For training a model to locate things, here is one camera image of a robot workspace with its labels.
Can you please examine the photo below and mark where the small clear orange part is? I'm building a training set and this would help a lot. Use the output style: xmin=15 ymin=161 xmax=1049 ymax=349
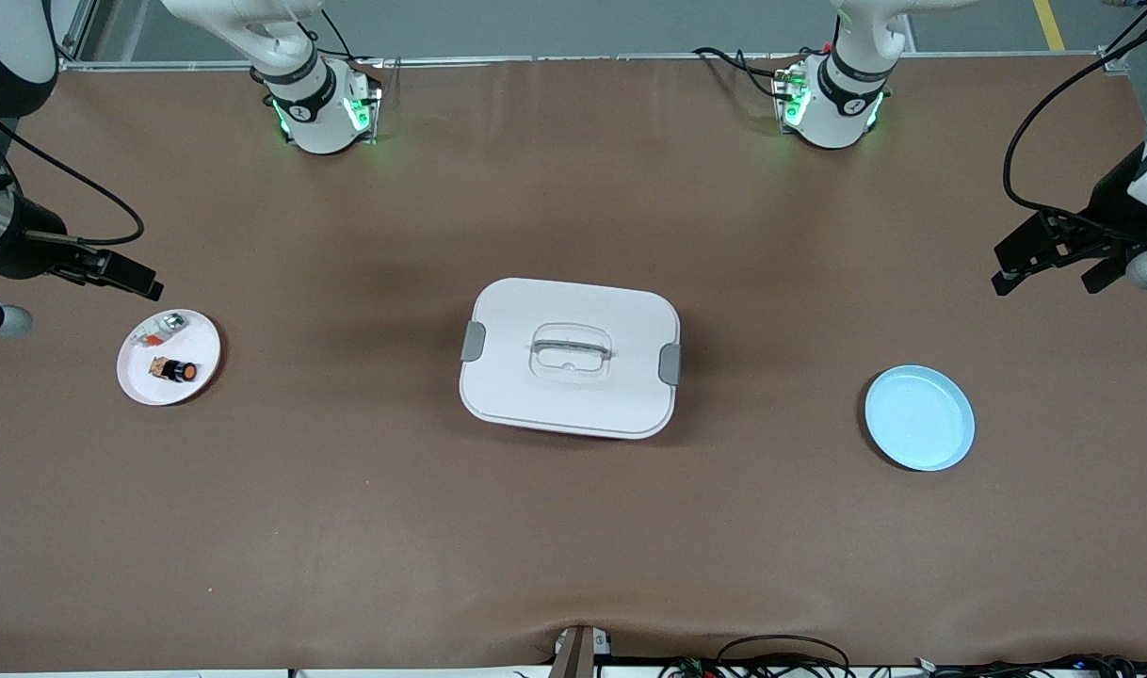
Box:
xmin=131 ymin=314 xmax=190 ymax=350

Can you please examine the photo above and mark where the pink round plate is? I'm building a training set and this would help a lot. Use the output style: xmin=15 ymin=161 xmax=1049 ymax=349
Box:
xmin=117 ymin=308 xmax=223 ymax=407

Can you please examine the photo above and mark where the light blue round plate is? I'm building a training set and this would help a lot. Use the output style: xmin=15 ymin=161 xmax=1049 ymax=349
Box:
xmin=864 ymin=364 xmax=977 ymax=473

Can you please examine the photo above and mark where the white lidded storage box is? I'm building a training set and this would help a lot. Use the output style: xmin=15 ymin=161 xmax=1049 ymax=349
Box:
xmin=458 ymin=277 xmax=684 ymax=442

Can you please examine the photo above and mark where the brown table cover mat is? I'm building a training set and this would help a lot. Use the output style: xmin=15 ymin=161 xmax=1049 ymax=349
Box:
xmin=0 ymin=55 xmax=1147 ymax=672

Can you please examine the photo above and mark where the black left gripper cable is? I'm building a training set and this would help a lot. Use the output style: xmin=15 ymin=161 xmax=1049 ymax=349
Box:
xmin=1002 ymin=17 xmax=1147 ymax=238

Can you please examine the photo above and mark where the aluminium frame post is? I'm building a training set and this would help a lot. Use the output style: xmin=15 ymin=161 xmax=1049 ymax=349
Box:
xmin=1099 ymin=0 xmax=1147 ymax=78
xmin=51 ymin=0 xmax=100 ymax=76

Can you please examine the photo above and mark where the black right arm base cable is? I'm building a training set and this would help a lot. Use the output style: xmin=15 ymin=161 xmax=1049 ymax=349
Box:
xmin=286 ymin=8 xmax=386 ymax=69

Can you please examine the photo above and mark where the black arm base cable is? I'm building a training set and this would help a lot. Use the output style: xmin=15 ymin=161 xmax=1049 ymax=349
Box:
xmin=692 ymin=45 xmax=802 ymax=103
xmin=286 ymin=8 xmax=386 ymax=69

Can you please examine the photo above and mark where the black left arm base cable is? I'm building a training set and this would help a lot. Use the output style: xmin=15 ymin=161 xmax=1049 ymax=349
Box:
xmin=692 ymin=45 xmax=802 ymax=103

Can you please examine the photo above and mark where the black cable bundle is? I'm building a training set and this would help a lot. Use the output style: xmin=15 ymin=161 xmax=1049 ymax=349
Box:
xmin=658 ymin=635 xmax=1147 ymax=678

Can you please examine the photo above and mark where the aluminium table edge rail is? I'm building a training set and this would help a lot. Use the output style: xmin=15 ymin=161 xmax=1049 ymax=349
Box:
xmin=60 ymin=53 xmax=1113 ymax=73

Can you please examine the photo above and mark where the brown table edge bracket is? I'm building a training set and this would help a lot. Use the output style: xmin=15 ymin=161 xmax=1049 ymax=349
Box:
xmin=547 ymin=624 xmax=614 ymax=678

